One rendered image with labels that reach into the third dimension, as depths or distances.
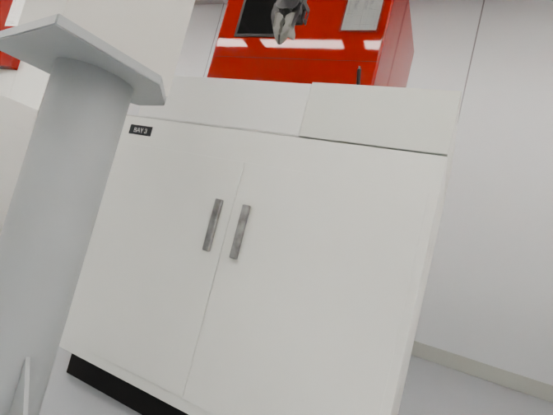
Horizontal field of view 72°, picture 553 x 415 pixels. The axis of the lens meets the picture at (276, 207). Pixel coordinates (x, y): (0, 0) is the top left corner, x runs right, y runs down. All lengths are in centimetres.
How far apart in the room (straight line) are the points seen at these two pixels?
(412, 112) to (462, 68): 245
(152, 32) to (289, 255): 60
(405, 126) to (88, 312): 101
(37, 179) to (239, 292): 50
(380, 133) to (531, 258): 222
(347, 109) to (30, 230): 72
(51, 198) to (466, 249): 263
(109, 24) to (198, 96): 35
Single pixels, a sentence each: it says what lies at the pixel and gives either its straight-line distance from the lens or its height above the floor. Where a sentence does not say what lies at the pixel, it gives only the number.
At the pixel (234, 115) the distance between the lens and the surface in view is 108.
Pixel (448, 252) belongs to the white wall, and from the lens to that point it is 298.
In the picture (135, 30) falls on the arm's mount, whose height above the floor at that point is 91.
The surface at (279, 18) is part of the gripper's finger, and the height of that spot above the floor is 116.
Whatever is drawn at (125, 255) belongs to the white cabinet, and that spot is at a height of 40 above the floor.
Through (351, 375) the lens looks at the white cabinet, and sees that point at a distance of 90.
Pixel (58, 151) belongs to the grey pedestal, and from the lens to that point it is 86.
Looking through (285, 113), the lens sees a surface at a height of 88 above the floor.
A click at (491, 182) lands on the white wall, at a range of 307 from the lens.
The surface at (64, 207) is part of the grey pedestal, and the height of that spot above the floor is 51.
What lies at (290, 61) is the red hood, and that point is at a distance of 180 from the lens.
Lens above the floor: 56
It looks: 5 degrees up
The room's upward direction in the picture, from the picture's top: 14 degrees clockwise
